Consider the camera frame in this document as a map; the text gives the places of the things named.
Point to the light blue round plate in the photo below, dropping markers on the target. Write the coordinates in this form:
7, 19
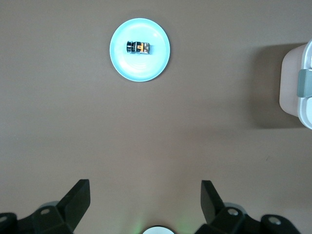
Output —
140, 68

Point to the orange and black switch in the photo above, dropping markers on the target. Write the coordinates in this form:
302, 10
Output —
139, 47

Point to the brown table cover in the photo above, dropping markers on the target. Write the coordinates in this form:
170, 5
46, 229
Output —
73, 122

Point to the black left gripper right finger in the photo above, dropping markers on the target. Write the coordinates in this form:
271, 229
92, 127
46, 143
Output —
219, 217

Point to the white lidded storage box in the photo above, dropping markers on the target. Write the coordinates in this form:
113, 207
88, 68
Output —
288, 92

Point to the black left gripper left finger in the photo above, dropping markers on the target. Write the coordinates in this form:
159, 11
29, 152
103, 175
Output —
68, 212

